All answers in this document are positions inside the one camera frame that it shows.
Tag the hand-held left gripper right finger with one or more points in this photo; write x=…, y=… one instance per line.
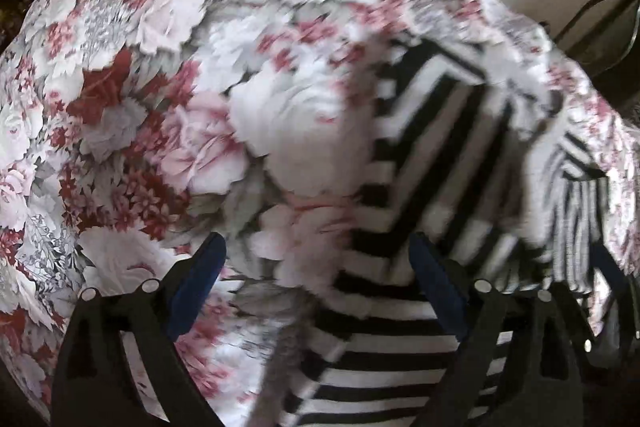
x=440, y=289

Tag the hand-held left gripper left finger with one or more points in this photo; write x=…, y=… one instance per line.
x=197, y=279

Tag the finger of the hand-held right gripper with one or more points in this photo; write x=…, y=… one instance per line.
x=617, y=307

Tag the pink floral bed sheet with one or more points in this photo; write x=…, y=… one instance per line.
x=175, y=107

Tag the black white striped garment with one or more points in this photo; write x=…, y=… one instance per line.
x=400, y=357

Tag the thin striped grey white garment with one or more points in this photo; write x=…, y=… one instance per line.
x=575, y=217

